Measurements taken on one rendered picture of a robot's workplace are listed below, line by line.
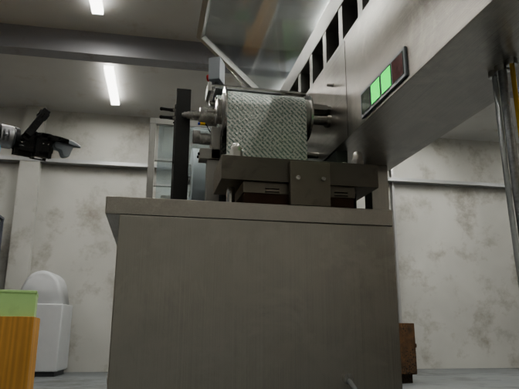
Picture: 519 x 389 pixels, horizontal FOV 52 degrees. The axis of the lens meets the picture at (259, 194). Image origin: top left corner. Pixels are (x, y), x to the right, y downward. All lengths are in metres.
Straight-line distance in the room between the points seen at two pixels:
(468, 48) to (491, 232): 9.51
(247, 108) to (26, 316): 3.20
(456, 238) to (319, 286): 8.99
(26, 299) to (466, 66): 3.79
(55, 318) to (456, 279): 6.53
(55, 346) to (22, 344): 3.54
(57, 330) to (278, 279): 6.84
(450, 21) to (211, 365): 0.82
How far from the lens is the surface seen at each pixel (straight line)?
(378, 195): 1.75
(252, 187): 1.29
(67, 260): 8.82
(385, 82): 1.30
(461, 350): 10.01
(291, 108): 1.60
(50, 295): 8.02
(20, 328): 4.41
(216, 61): 2.27
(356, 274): 1.25
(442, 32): 1.11
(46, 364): 7.97
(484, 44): 1.12
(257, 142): 1.53
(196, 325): 1.16
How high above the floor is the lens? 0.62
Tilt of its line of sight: 14 degrees up
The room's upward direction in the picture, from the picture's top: straight up
